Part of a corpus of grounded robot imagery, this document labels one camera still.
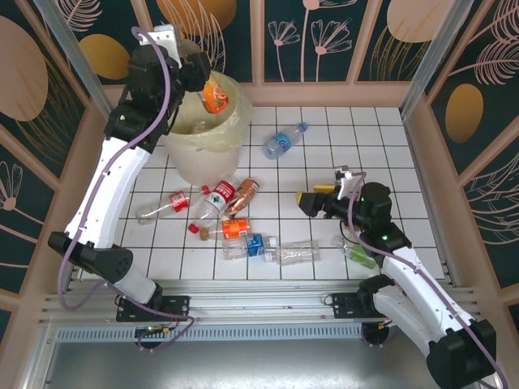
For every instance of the bottle red white green label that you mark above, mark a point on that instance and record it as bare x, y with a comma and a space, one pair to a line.
219, 198

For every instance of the crushed bottle green label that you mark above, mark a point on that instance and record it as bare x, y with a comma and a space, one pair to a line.
359, 255

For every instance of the blue label water bottle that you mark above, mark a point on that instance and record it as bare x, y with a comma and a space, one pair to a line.
280, 142

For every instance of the aluminium side rail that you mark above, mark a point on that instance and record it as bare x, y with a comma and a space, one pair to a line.
423, 170

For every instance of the clear unlabelled bottle white cap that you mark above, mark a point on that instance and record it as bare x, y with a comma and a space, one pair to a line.
296, 252

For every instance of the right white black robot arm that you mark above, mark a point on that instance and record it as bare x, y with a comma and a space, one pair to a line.
425, 308

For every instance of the clear bottle small red label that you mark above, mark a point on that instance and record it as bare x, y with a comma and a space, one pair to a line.
178, 202

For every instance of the grey sheet metal panel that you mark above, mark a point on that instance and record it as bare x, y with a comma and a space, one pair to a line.
259, 364

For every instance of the aluminium frame post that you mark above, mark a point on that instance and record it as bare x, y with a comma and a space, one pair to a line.
61, 30
438, 56

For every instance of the crushed copper brown bottle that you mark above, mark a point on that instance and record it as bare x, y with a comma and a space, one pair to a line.
243, 196

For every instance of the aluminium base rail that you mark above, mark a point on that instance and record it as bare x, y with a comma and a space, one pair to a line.
259, 302

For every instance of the orange juice bottle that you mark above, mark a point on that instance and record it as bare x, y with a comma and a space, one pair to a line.
215, 99

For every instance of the crushed clear bottle blue label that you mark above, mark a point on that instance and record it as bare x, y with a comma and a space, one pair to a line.
255, 245

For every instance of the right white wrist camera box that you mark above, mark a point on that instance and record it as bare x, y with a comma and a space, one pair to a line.
344, 178

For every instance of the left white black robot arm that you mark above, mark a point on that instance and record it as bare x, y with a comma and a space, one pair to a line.
105, 194

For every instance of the orange label bottle orange cap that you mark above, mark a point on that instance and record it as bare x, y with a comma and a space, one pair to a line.
235, 229

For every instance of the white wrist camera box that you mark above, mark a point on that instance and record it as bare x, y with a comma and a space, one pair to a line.
344, 178
166, 38

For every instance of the yellow power connector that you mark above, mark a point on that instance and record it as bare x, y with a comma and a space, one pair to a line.
383, 325
166, 331

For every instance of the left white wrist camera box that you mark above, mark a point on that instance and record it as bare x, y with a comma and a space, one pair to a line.
166, 38

